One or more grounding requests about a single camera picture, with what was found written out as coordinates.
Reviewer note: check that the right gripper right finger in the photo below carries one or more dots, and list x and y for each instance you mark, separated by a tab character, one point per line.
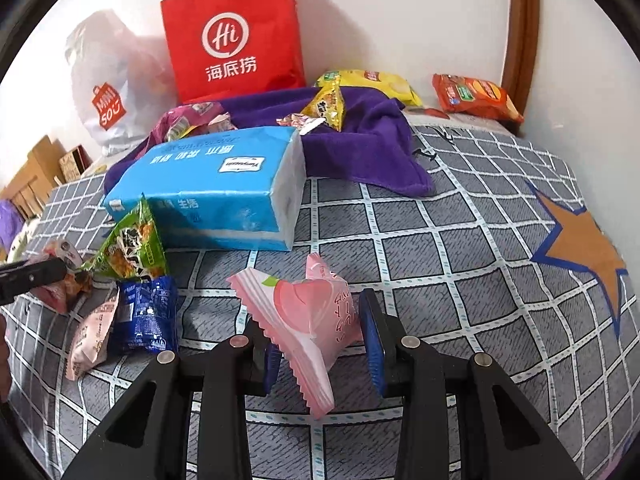
502	436

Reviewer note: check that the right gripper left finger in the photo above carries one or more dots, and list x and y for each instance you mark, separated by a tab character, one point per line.
145	435

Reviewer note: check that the pink panda snack bag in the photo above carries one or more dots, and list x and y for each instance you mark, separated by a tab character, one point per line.
61	294

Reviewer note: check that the green snack packet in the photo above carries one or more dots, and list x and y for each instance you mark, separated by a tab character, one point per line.
133	250

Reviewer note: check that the pink peach snack packet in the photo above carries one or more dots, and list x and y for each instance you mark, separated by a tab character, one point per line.
310	321

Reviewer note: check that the magenta yellow snack bag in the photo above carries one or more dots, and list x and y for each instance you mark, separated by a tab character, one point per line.
191	120

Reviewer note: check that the pink white candy packet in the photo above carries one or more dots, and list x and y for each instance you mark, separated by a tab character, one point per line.
302	123

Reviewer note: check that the small yellow snack packet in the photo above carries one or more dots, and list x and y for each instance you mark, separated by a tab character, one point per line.
328	104

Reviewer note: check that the pale pink snack packet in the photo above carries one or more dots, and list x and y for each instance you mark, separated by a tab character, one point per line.
89	345

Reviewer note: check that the cardboard boxes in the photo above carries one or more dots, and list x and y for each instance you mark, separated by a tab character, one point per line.
47	166

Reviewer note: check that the blue snack packet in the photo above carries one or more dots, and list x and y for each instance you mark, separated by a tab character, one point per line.
145	318

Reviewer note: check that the white Miniso plastic bag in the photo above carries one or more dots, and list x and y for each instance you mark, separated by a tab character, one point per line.
120	87

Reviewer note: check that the blue tissue pack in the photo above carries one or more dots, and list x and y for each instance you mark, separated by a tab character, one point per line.
238	189

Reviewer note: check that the purple towel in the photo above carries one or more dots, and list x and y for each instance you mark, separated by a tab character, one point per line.
374	147

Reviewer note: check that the red Haidilao paper bag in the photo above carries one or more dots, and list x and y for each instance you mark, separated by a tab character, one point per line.
219	49

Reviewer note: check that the orange chips bag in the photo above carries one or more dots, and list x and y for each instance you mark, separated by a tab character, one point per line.
477	97

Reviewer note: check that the yellow chips bag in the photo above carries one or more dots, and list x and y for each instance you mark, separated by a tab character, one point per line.
393	86

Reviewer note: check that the brown wooden door frame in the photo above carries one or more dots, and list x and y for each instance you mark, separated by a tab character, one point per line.
521	50

